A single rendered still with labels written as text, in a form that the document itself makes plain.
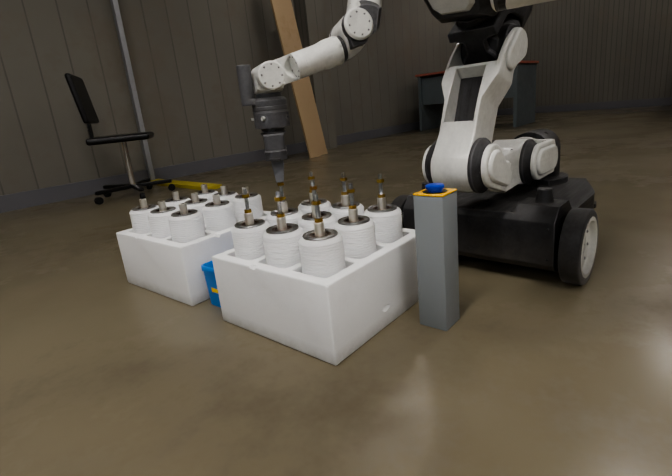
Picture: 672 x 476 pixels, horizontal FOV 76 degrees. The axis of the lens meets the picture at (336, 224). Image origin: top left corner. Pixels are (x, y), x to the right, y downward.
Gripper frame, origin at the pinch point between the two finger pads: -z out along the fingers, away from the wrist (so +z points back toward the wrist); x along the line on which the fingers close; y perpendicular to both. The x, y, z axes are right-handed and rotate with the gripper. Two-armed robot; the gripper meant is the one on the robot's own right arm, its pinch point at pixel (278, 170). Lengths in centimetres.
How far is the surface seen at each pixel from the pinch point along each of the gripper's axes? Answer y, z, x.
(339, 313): -9.4, -25.7, -34.3
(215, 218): 21.7, -14.9, 17.9
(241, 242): 10.7, -14.6, -12.5
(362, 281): -15.5, -22.0, -28.5
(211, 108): 69, 23, 339
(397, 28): -182, 112, 558
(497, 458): -28, -37, -65
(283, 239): 0.3, -12.5, -21.5
